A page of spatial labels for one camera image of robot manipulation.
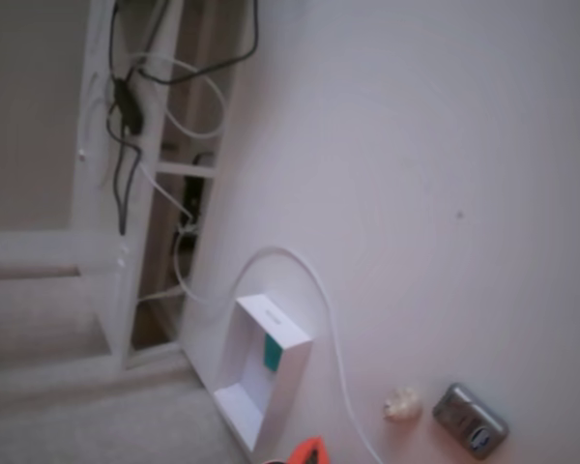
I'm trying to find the green cube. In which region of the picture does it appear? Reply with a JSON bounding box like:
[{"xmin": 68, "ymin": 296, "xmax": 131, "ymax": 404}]
[{"xmin": 263, "ymin": 333, "xmax": 284, "ymax": 373}]

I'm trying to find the white cardboard box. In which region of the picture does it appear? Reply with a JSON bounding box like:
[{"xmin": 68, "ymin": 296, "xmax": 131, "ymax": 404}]
[{"xmin": 213, "ymin": 294, "xmax": 314, "ymax": 458}]

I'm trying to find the beige bear figurine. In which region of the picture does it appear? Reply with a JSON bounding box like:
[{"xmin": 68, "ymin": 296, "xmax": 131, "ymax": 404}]
[{"xmin": 382, "ymin": 384, "xmax": 422, "ymax": 424}]

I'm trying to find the grey metal compact device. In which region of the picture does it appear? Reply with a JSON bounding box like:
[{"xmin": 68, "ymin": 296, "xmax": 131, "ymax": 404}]
[{"xmin": 432, "ymin": 383, "xmax": 509, "ymax": 460}]

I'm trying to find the long white cable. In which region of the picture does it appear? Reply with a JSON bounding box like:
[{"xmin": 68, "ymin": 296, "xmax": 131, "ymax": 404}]
[{"xmin": 173, "ymin": 226, "xmax": 386, "ymax": 464}]

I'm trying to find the thin white cable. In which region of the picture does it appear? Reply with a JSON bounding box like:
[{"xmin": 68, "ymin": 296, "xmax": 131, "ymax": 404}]
[{"xmin": 138, "ymin": 162, "xmax": 195, "ymax": 222}]

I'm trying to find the white frame furniture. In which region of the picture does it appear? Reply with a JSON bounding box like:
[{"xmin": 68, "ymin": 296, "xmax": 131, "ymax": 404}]
[{"xmin": 0, "ymin": 0, "xmax": 233, "ymax": 373}]

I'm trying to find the white looped cable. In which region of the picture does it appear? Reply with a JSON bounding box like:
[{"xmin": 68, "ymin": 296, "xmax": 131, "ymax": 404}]
[{"xmin": 132, "ymin": 53, "xmax": 226, "ymax": 141}]

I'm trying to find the black cable with adapter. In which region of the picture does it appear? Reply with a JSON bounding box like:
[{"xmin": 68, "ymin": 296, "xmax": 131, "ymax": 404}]
[{"xmin": 105, "ymin": 0, "xmax": 261, "ymax": 237}]

